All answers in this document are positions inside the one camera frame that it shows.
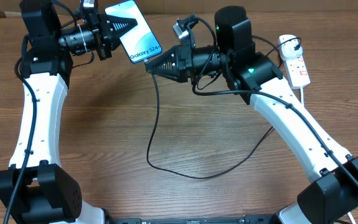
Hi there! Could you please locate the black USB charging cable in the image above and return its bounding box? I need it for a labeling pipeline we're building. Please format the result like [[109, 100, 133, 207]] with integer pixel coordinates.
[[143, 35, 302, 180]]

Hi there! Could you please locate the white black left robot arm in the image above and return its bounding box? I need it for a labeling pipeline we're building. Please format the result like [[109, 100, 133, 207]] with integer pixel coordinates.
[[0, 1, 137, 223]]

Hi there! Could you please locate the white power strip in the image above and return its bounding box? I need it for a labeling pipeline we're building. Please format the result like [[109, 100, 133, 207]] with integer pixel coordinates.
[[284, 56, 311, 90]]

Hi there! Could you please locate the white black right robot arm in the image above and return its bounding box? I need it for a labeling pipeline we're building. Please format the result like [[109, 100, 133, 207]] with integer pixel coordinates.
[[145, 6, 358, 223]]

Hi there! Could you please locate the blue Samsung Galaxy smartphone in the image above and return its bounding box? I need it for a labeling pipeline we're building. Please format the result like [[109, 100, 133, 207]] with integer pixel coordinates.
[[105, 1, 162, 63]]

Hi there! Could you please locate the white USB charger plug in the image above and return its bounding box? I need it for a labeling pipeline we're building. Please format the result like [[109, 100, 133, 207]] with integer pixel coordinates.
[[278, 34, 303, 61]]

